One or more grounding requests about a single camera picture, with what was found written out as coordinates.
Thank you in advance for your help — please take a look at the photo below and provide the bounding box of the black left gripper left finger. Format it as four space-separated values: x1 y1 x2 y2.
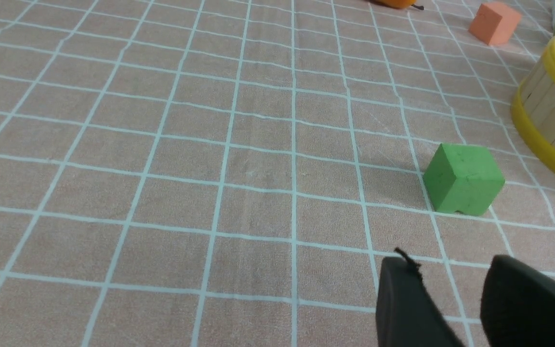
376 248 464 347

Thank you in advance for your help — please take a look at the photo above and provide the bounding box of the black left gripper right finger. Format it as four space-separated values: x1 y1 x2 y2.
480 255 555 347

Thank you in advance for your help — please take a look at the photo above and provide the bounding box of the green foam cube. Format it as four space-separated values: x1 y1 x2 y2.
423 143 506 216

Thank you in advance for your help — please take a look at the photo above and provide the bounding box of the orange foam cube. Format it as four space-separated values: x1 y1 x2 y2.
468 1 522 46

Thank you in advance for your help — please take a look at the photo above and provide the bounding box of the pink checkered tablecloth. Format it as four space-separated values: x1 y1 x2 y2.
0 0 555 347

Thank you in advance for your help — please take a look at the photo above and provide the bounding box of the orange yellow toy pear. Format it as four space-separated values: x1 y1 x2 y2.
371 0 424 11

